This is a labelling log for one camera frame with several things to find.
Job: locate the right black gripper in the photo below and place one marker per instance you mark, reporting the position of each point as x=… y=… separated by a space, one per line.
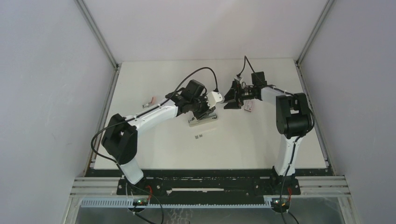
x=234 y=92

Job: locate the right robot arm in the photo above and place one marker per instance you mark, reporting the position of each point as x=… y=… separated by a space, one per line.
x=294 y=118

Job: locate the white cable duct rail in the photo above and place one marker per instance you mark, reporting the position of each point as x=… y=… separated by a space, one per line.
x=128 y=203

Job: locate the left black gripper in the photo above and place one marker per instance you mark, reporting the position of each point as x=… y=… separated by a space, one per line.
x=199 y=115

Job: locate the left aluminium frame post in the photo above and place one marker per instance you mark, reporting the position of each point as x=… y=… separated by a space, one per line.
x=85 y=11

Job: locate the left controller board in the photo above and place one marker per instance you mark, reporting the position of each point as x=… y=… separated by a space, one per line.
x=140 y=202

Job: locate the right controller board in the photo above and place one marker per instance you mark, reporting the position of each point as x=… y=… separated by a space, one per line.
x=280 y=206

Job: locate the grey black long stapler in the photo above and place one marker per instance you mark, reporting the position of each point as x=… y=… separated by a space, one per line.
x=203 y=120

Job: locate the right aluminium frame post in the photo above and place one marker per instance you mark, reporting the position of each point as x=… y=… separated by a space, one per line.
x=316 y=29

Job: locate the aluminium frame post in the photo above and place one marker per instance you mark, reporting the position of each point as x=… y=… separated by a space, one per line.
x=85 y=11
x=316 y=29

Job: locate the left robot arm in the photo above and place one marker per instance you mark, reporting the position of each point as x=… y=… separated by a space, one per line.
x=120 y=138

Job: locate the small pink white stapler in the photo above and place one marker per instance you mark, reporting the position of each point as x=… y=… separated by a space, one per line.
x=152 y=101

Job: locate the closed red staple box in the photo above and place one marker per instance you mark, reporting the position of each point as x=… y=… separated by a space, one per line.
x=249 y=104

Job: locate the controller board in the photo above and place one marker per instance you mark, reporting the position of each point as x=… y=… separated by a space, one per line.
x=280 y=206
x=140 y=202

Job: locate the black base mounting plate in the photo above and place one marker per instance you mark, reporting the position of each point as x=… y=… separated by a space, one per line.
x=228 y=186

